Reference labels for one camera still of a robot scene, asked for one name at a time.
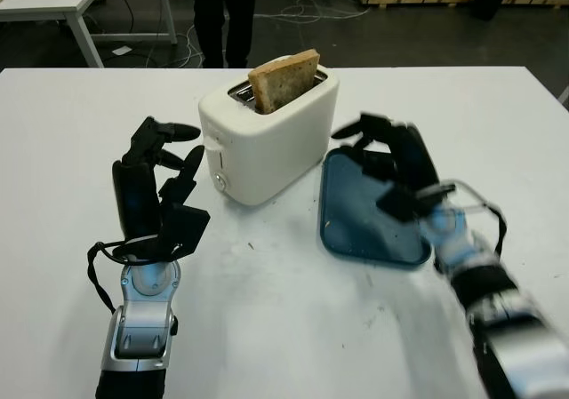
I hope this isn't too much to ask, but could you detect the blue rectangular tray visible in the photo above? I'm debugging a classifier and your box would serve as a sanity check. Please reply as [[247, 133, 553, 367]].
[[317, 146, 433, 267]]

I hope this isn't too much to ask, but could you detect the person in dark clothes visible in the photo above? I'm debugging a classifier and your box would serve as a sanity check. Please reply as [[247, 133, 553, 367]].
[[192, 0, 258, 69]]

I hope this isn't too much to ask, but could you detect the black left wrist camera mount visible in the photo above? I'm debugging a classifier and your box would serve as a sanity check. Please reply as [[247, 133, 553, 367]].
[[155, 202, 211, 265]]

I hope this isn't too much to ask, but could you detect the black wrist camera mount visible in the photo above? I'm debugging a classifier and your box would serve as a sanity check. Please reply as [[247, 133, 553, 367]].
[[155, 202, 211, 265], [376, 184, 457, 223]]

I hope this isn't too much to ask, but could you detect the white floor cable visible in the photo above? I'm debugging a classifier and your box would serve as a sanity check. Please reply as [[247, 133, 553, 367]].
[[177, 0, 371, 69]]

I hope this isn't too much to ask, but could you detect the slice of brown bread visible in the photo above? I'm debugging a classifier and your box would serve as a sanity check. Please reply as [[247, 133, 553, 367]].
[[247, 48, 321, 115]]

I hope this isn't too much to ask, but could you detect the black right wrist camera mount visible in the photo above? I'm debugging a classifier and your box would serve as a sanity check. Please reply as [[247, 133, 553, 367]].
[[376, 184, 457, 223]]

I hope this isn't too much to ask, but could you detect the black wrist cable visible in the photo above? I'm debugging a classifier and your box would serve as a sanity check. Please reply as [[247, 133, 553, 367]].
[[444, 179, 510, 258], [86, 236, 179, 315]]

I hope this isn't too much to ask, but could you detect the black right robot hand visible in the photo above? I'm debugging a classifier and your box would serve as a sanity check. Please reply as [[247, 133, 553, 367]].
[[331, 113, 441, 196]]

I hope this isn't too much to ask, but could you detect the cream white two-slot toaster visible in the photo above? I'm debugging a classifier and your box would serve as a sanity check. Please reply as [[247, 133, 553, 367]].
[[197, 54, 341, 207]]

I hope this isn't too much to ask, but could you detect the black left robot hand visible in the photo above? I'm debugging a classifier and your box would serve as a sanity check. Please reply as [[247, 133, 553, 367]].
[[110, 116, 205, 240]]

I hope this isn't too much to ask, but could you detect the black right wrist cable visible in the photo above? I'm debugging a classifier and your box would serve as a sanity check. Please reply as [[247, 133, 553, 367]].
[[444, 179, 510, 258]]

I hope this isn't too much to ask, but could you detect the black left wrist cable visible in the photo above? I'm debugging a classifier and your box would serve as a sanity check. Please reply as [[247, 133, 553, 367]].
[[86, 236, 179, 315]]

